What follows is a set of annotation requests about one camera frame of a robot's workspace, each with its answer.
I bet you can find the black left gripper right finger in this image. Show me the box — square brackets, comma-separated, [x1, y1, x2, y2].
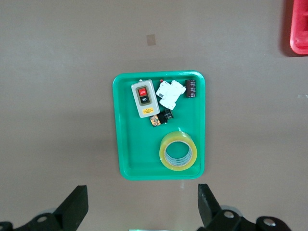
[197, 184, 241, 231]

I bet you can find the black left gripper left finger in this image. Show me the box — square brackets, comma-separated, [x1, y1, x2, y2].
[25, 185, 89, 231]

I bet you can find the yellowish clear tape roll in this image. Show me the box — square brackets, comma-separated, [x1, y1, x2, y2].
[159, 127, 198, 172]

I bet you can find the green plastic tray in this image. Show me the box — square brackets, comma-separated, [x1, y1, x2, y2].
[112, 70, 206, 180]

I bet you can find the red tray holding valves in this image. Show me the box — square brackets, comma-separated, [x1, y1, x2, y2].
[289, 0, 308, 55]

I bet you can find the black orange small transformer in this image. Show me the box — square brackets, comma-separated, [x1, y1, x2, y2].
[149, 108, 174, 128]

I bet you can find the white circuit breaker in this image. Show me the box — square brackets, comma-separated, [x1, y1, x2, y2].
[155, 80, 187, 111]

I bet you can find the dark cylindrical capacitor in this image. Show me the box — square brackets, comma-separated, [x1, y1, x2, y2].
[185, 78, 197, 99]

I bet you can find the grey on-off switch box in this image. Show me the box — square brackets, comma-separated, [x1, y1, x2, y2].
[130, 78, 161, 119]

